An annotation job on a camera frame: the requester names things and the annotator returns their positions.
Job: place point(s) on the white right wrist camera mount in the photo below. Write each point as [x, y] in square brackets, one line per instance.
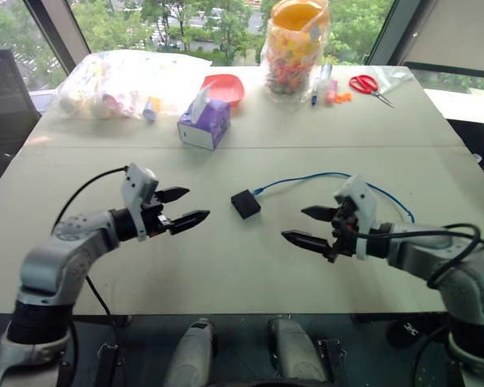
[365, 201]

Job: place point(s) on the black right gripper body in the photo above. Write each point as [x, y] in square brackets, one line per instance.
[345, 238]

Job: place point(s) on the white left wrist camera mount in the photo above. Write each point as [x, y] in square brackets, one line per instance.
[135, 193]

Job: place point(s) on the purple tissue box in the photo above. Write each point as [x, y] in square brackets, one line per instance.
[209, 125]

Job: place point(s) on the small orange pieces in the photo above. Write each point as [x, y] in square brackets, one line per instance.
[343, 97]

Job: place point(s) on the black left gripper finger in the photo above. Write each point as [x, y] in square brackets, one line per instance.
[173, 194]
[189, 221]

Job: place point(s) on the dark slanted window post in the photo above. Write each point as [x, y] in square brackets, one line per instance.
[60, 32]
[387, 32]

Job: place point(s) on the empty clear plastic bag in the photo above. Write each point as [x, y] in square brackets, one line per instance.
[395, 76]

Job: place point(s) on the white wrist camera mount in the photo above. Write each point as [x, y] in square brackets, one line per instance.
[365, 201]
[135, 193]

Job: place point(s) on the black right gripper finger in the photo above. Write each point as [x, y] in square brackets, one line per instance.
[318, 213]
[306, 240]

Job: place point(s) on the small lavender and orange toy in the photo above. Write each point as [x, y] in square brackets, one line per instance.
[150, 111]

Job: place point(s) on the blue pen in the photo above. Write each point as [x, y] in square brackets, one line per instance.
[314, 96]

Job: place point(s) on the small black box device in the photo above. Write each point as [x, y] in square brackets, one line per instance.
[246, 205]

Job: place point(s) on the black office chair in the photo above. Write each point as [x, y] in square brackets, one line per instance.
[4, 101]

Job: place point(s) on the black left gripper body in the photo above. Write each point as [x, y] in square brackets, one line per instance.
[155, 219]

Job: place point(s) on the bagged jar of colourful pieces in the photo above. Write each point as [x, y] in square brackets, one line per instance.
[290, 60]

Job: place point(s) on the red plastic bowl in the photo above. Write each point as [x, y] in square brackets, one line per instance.
[226, 86]

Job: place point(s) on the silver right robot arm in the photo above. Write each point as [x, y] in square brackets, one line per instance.
[468, 282]

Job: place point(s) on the grey rounded housing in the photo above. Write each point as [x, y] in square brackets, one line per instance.
[294, 354]
[193, 354]

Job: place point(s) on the black round foot with mark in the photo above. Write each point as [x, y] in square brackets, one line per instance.
[409, 332]

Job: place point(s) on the clear bag of toys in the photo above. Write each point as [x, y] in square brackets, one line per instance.
[105, 88]

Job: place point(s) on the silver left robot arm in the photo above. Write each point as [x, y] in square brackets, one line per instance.
[64, 250]

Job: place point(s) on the white side table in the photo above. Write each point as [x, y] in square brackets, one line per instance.
[464, 106]

